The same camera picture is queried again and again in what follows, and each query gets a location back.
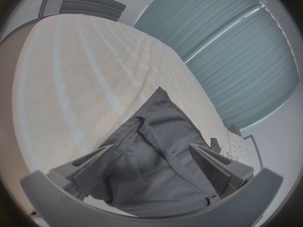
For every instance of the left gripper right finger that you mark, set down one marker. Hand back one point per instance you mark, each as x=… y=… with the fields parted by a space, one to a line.
x=210 y=169

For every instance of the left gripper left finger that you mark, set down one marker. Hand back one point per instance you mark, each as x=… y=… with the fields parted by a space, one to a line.
x=92 y=158

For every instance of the black sleeveless top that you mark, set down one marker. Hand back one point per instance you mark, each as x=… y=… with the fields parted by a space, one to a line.
x=151 y=164

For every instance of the bed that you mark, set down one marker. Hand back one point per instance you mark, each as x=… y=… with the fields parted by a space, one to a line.
x=82 y=91

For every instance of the cream printed garment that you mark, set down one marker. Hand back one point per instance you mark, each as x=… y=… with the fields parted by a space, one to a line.
x=224 y=153

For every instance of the white printed pillow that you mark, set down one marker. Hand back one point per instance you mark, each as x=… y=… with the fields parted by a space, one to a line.
x=240 y=148

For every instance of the dark grey bedside table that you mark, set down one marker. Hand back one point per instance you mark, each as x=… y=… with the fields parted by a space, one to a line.
x=233 y=128

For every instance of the blue-green curtain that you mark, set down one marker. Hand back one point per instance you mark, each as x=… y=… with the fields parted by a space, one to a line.
x=248 y=67
x=189 y=15

